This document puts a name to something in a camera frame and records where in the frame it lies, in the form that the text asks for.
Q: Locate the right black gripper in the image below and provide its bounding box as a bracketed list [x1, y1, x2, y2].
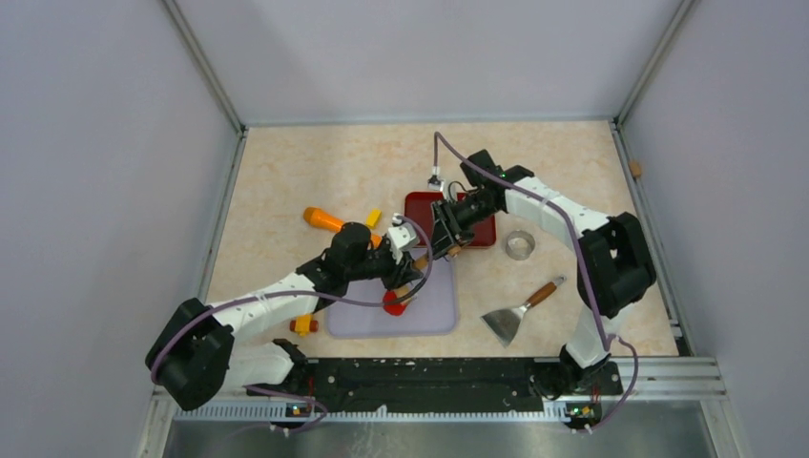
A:
[428, 193, 500, 261]

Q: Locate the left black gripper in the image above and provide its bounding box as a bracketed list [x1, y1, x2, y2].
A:
[345, 239, 422, 291]

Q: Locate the wooden dough roller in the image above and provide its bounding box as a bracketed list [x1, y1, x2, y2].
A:
[415, 245, 464, 286]

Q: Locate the red dough lump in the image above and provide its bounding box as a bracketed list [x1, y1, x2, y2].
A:
[383, 288, 410, 317]

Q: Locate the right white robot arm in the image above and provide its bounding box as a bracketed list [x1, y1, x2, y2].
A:
[430, 150, 657, 393]

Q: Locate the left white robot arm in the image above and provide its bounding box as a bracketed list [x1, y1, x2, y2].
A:
[145, 218, 429, 410]

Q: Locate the lavender plastic tray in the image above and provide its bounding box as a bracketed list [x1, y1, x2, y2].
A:
[325, 259, 459, 339]

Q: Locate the dark red lacquer tray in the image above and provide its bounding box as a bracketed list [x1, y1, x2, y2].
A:
[404, 191, 497, 249]

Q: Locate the small yellow block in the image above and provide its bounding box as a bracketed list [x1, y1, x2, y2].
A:
[364, 208, 382, 229]

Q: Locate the orange plastic rolling pin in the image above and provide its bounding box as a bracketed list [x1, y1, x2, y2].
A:
[302, 207, 345, 234]

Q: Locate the yellow toy car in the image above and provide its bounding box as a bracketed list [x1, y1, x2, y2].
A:
[288, 314, 320, 337]

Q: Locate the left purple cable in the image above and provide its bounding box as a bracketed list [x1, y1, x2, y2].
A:
[149, 215, 435, 436]

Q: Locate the purple cable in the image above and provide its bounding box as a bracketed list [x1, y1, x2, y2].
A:
[149, 215, 435, 436]
[432, 131, 641, 434]

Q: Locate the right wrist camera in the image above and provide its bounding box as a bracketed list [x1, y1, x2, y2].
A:
[427, 176, 465, 201]

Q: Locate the metal ring cutter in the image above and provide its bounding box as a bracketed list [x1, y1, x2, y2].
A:
[504, 230, 536, 261]

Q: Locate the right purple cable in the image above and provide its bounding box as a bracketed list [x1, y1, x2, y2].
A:
[432, 131, 641, 434]

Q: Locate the metal scraper wooden handle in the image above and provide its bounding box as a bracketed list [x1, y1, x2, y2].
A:
[480, 275, 567, 348]

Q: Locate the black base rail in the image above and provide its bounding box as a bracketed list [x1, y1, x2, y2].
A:
[248, 357, 624, 415]

